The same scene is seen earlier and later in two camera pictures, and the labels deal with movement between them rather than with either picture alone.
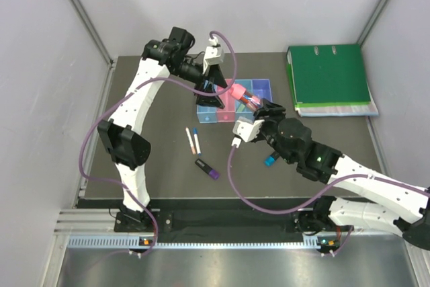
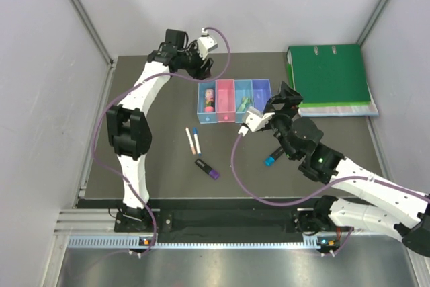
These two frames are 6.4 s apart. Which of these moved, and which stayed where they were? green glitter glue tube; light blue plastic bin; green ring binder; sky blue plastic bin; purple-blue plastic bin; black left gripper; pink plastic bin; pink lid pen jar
Moved: pink lid pen jar; black left gripper
Stayed: light blue plastic bin; purple-blue plastic bin; green ring binder; green glitter glue tube; pink plastic bin; sky blue plastic bin
